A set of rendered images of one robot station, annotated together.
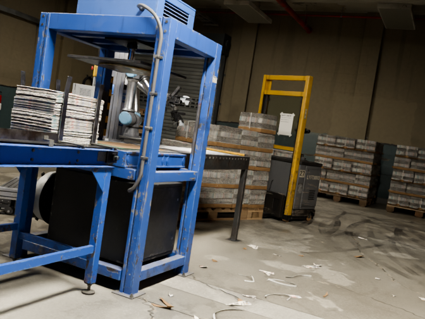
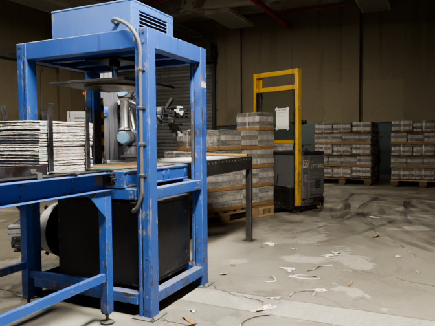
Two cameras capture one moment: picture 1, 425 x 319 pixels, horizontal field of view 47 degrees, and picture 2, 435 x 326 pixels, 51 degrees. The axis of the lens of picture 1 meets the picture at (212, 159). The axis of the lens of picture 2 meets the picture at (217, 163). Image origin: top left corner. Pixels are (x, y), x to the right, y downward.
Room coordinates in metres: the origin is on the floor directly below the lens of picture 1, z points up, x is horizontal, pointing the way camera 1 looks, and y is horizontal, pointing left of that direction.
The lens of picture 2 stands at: (0.27, -0.03, 0.96)
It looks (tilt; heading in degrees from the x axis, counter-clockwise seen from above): 3 degrees down; 0
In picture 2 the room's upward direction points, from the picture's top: straight up
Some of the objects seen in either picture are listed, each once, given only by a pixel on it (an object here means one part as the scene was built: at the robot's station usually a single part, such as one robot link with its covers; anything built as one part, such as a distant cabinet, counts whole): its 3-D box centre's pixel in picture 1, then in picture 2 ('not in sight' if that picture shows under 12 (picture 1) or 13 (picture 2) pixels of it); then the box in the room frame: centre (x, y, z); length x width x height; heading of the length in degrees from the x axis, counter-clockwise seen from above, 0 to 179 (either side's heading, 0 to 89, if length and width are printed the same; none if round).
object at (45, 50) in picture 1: (33, 136); (29, 171); (3.09, 1.14, 0.77); 0.09 x 0.09 x 1.55; 65
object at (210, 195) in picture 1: (206, 181); (213, 185); (5.57, 0.03, 0.42); 1.17 x 0.39 x 0.83; 134
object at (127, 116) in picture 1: (130, 95); (125, 114); (4.40, 0.81, 1.19); 0.15 x 0.12 x 0.55; 166
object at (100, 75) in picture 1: (95, 141); (94, 165); (3.63, 0.89, 0.77); 0.09 x 0.09 x 1.55; 65
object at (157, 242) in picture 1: (109, 207); (118, 229); (3.17, 0.62, 0.38); 0.94 x 0.69 x 0.63; 65
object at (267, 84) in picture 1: (258, 140); (257, 138); (6.61, -0.57, 0.97); 0.09 x 0.09 x 1.75; 44
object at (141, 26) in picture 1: (133, 37); (114, 54); (3.17, 0.62, 1.50); 0.94 x 0.68 x 0.10; 65
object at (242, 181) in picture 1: (238, 204); (248, 204); (4.57, -0.31, 0.34); 0.06 x 0.06 x 0.68; 65
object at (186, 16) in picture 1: (136, 13); (114, 30); (3.17, 0.62, 1.65); 0.60 x 0.45 x 0.20; 65
